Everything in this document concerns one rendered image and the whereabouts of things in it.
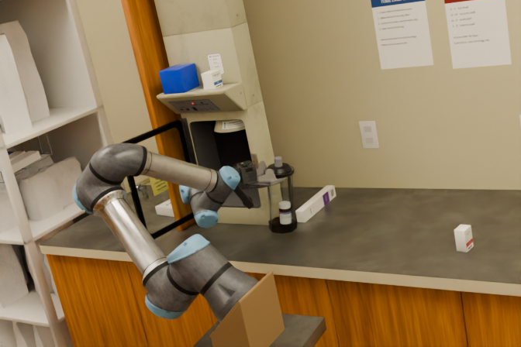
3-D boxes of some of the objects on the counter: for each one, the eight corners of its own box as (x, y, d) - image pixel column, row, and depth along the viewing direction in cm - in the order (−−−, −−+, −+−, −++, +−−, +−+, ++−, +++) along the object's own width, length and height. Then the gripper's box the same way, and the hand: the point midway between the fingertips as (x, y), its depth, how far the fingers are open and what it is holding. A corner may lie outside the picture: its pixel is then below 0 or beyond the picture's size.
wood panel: (241, 186, 335) (172, -135, 298) (246, 186, 334) (177, -136, 296) (177, 231, 297) (87, -132, 259) (182, 231, 295) (94, -134, 257)
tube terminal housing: (237, 199, 319) (199, 24, 299) (302, 200, 302) (267, 15, 281) (205, 222, 299) (161, 36, 279) (272, 225, 282) (231, 27, 261)
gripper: (226, 176, 247) (284, 163, 251) (216, 163, 261) (271, 150, 266) (230, 200, 249) (288, 186, 254) (220, 185, 264) (275, 173, 268)
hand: (278, 176), depth 260 cm, fingers closed on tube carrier, 10 cm apart
